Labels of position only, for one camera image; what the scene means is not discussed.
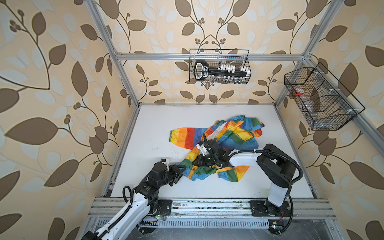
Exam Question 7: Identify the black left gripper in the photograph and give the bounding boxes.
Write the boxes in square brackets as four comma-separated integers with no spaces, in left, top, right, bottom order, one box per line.
[157,164,187,190]

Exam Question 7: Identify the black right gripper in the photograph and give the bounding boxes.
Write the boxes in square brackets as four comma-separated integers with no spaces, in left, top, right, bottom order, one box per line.
[191,154,218,167]

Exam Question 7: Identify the rainbow coloured jacket white lining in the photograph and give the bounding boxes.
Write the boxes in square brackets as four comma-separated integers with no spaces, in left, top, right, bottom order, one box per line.
[169,115,265,183]

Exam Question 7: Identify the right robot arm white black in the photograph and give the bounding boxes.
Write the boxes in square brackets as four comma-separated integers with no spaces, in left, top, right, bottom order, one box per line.
[193,140,304,216]

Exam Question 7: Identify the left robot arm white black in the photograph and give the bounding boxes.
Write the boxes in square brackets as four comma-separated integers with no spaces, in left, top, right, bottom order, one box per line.
[82,162,187,240]

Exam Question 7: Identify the black white tool in basket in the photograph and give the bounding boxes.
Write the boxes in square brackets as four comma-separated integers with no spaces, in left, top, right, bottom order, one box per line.
[192,60,252,81]

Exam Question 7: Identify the red lidded clear container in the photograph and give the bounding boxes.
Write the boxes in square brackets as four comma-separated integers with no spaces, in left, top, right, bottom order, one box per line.
[292,87,306,97]

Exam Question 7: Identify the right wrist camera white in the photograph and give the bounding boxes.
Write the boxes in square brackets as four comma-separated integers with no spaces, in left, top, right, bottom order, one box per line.
[197,141,209,156]

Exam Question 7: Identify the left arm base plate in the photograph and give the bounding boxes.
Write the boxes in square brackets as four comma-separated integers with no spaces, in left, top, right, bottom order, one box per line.
[149,199,173,218]

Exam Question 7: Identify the left base cable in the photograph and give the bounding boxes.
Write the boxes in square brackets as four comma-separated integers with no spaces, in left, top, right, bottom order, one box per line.
[134,209,164,235]

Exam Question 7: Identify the base cable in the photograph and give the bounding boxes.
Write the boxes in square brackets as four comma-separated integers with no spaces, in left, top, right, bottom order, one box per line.
[267,194,298,235]
[134,209,164,235]

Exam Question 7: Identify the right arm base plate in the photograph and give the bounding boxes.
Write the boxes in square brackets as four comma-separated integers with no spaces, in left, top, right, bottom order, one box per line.
[249,200,292,217]

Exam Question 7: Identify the right base cable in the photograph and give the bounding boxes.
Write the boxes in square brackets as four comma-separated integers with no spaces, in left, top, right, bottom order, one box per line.
[267,194,298,235]

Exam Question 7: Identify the black wire basket back wall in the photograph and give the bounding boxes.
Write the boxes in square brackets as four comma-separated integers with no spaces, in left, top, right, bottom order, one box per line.
[189,48,252,85]

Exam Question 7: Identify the black wire basket wall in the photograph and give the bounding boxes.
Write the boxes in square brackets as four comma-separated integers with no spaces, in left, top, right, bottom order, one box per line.
[284,63,366,131]
[189,48,252,85]

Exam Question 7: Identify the aluminium frame rails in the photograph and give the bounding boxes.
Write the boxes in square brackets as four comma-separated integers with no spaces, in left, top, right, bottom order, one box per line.
[80,0,384,240]

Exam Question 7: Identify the black wire basket right wall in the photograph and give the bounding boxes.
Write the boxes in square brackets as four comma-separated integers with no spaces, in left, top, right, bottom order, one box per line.
[284,63,366,131]

